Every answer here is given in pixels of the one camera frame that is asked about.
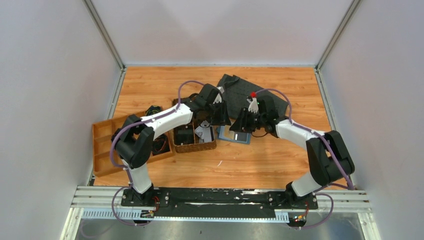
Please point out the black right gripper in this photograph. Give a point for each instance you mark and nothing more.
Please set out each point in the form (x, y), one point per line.
(241, 124)

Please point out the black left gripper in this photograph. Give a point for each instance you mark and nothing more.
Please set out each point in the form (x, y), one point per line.
(222, 118)

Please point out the teal leather card holder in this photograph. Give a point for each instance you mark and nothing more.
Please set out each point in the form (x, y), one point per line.
(225, 134)

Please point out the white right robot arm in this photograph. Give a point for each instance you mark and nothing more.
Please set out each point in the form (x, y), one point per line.
(328, 157)

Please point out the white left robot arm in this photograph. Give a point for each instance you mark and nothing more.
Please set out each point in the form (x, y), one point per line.
(162, 122)

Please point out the dark grey dotted cloth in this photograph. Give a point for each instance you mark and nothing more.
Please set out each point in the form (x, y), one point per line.
(237, 95)

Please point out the woven wicker basket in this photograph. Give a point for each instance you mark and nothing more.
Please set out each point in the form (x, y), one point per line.
(196, 147)

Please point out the black rolled belt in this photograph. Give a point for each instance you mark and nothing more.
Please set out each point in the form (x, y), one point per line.
(160, 145)

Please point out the wooden compartment tray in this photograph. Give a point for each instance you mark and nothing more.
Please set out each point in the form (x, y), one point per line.
(124, 142)

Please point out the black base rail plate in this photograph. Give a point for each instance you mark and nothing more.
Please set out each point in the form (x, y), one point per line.
(217, 202)

